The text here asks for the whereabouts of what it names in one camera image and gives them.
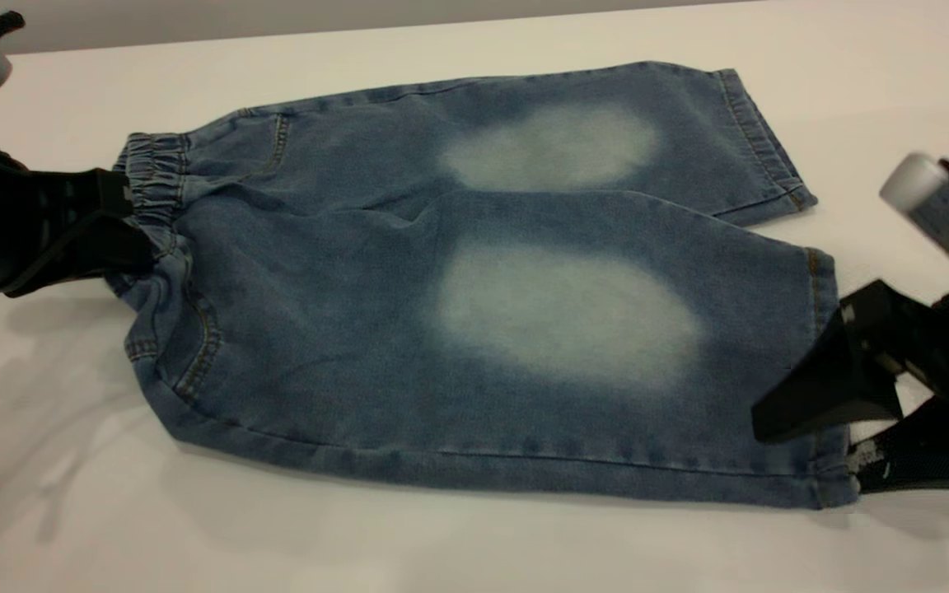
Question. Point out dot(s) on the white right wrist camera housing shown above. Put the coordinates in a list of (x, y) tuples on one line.
[(948, 210)]

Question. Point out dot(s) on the blue denim pants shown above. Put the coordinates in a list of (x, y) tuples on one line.
[(359, 329)]

